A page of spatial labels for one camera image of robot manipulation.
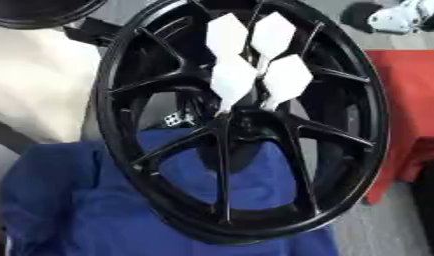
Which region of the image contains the white pin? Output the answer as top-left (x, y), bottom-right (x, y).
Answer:
top-left (259, 54), bottom-right (315, 112)
top-left (250, 11), bottom-right (298, 76)
top-left (204, 12), bottom-right (251, 62)
top-left (208, 57), bottom-right (261, 117)

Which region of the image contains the black spoked wheel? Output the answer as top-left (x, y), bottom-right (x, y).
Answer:
top-left (92, 0), bottom-right (392, 245)

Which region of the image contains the white and black caster wheel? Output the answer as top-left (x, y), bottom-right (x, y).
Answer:
top-left (339, 0), bottom-right (434, 35)

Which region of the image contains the cream cloth covered object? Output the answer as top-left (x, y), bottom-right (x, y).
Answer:
top-left (0, 25), bottom-right (104, 145)

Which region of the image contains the black round rim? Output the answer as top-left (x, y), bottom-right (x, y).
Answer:
top-left (0, 0), bottom-right (109, 30)

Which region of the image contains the black wheel stand bracket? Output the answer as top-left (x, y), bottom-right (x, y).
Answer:
top-left (61, 16), bottom-right (133, 48)

